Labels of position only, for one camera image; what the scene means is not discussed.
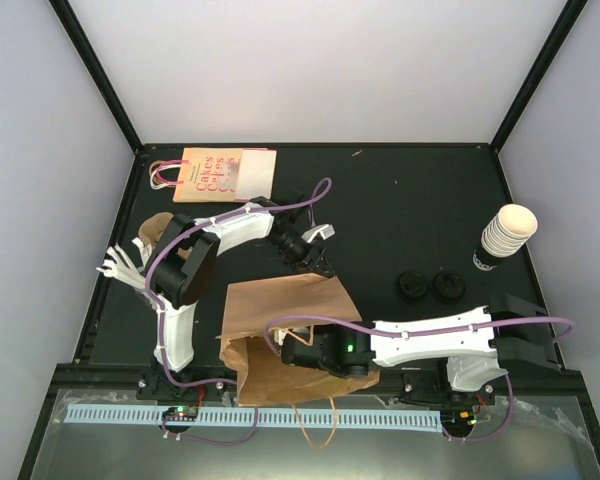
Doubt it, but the brown paper bag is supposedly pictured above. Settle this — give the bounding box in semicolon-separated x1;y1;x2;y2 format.
219;274;379;408

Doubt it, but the brown pulp cup carrier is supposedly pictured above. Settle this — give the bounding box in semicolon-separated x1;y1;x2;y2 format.
138;212;174;248

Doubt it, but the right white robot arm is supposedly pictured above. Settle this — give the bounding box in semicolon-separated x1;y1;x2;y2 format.
268;294;560;403

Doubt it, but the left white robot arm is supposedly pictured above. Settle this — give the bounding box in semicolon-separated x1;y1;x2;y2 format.
145;197;335;399

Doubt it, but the black coffee cup lid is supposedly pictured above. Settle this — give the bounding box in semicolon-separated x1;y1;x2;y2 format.
432;271;466;303
396;271;430;303

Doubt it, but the printed orange paper bag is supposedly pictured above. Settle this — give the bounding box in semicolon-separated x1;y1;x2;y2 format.
149;147;277;203

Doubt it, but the white plastic cutlery bundle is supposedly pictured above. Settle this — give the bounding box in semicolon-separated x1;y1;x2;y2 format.
96;237;153;291

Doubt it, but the stack of white paper cups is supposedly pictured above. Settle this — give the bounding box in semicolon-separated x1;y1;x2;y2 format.
480;204;538;258

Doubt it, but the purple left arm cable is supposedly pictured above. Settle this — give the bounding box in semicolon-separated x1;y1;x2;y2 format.
142;178;335;391

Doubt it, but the purple cable loop at rail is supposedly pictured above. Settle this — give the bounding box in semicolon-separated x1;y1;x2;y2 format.
160;371;264;444

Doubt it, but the perforated white metal rail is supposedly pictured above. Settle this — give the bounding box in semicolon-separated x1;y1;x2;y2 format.
64;404;442;433

